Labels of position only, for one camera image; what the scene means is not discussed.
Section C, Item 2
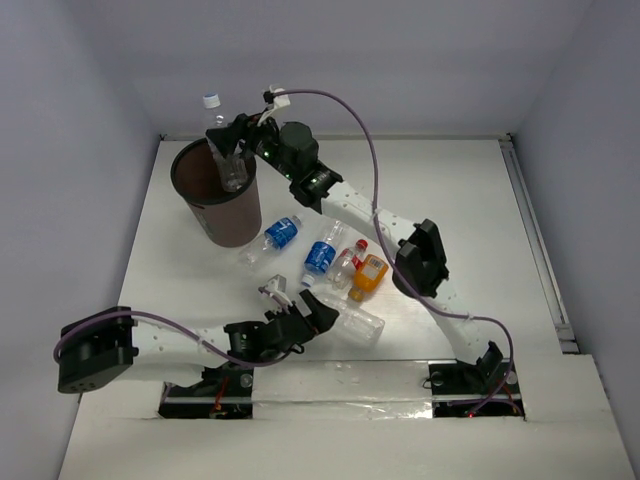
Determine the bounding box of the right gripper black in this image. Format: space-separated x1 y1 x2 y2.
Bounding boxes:
204 109 297 182

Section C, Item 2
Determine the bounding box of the clear bottle white cap front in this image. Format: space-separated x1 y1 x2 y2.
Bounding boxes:
319 293 385 349

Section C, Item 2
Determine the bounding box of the orange juice bottle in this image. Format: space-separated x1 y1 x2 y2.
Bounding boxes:
348 254 389 303

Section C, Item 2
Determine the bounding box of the blue label bottle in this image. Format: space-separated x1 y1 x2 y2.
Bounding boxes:
239 214 303 270
301 220 347 288

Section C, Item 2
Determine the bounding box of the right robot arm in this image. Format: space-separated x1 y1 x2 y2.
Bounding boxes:
205 114 503 395

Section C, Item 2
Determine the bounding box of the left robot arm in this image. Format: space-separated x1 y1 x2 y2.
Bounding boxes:
53 290 339 395

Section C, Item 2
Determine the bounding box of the brown round waste bin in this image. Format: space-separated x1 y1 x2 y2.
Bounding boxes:
170 138 262 248

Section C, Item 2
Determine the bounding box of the red cap clear bottle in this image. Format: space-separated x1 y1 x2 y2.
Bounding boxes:
327 239 368 290

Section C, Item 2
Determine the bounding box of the white foam strip with tape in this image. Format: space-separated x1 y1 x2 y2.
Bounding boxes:
251 361 433 421

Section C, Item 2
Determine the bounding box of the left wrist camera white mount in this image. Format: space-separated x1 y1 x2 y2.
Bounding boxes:
258 274 293 310

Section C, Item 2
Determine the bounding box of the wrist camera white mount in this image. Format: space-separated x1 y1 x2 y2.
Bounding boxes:
258 84 291 125
258 274 293 310

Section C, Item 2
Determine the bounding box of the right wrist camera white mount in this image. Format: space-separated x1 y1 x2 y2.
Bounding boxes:
258 84 291 125

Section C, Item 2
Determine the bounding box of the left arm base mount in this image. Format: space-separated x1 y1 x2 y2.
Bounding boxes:
158 365 254 420

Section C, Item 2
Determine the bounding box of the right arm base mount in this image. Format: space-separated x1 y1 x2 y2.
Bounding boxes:
422 360 525 418

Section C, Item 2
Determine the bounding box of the aluminium rail right edge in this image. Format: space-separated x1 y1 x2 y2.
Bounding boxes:
498 135 581 355

